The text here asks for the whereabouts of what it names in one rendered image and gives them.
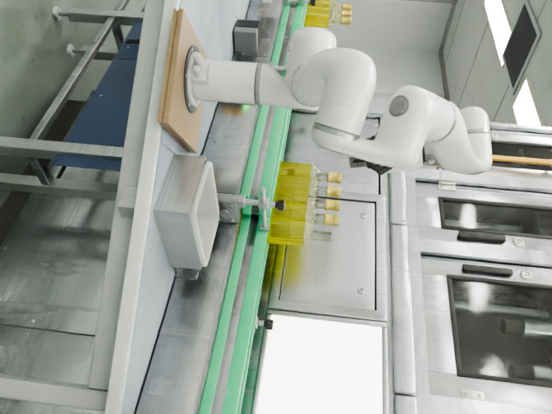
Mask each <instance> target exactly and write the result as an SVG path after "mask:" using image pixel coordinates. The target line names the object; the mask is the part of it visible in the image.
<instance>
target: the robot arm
mask: <svg viewBox="0 0 552 414"><path fill-rule="evenodd" d="M375 82H376V69H375V64H374V63H373V61H372V59H371V58H370V57H369V56H368V55H367V54H366V53H363V52H361V51H360V50H356V49H352V48H336V38H335V36H334V34H333V33H332V32H330V31H328V30H326V29H323V28H319V27H305V28H300V29H298V30H295V31H294V32H293V33H292V34H291V36H290V38H289V40H288V46H287V68H286V74H285V77H283V76H281V75H280V74H279V73H278V72H277V71H276V70H275V69H274V68H273V67H272V66H270V65H269V64H266V63H258V62H233V61H219V60H209V59H203V58H202V57H201V54H200V53H198V52H194V53H193V54H192V55H191V57H190V60H189V64H188V69H187V93H188V98H189V101H190V104H191V106H192V107H197V106H198V105H199V103H200V101H213V102H224V103H235V104H258V105H268V106H275V107H281V108H289V109H293V110H297V111H301V112H306V113H313V112H314V111H316V110H318V112H317V114H316V118H315V122H314V124H313V127H312V130H311V137H312V140H313V141H314V142H315V143H316V144H317V145H318V146H319V147H321V148H323V149H326V150H330V151H333V152H336V153H339V154H345V155H347V156H351V157H350V158H349V163H350V168H362V167H367V168H370V169H372V170H374V171H376V172H377V173H378V174H379V175H383V174H385V173H395V172H401V171H406V170H410V169H414V168H419V167H421V166H423V163H429V164H434V163H437V162H439V163H440V165H441V166H442V167H443V168H445V169H446V170H448V171H450V172H453V173H459V174H464V175H477V174H482V173H484V172H486V171H487V170H489V169H490V167H491V164H492V149H491V140H490V124H489V118H488V115H487V113H486V112H485V110H483V109H482V108H478V107H466V108H463V109H461V110H459V109H458V107H457V106H456V105H455V104H454V103H452V102H450V101H448V100H446V99H443V98H440V97H439V96H437V95H436V94H433V93H431V92H429V91H427V90H424V89H422V88H421V87H418V86H415V85H405V86H403V87H400V88H399V89H397V90H396V91H395V92H394V93H393V94H392V95H391V97H390V98H389V101H388V102H387V105H386V107H385V110H384V114H383V117H382V119H381V122H380V125H379V129H378V132H377V133H375V135H373V136H372V137H371V138H366V140H365V139H362V138H360V134H361V130H362V127H363V125H364V122H365V119H366V114H367V113H368V110H369V107H370V102H371V100H372V97H373V93H374V91H375Z"/></svg>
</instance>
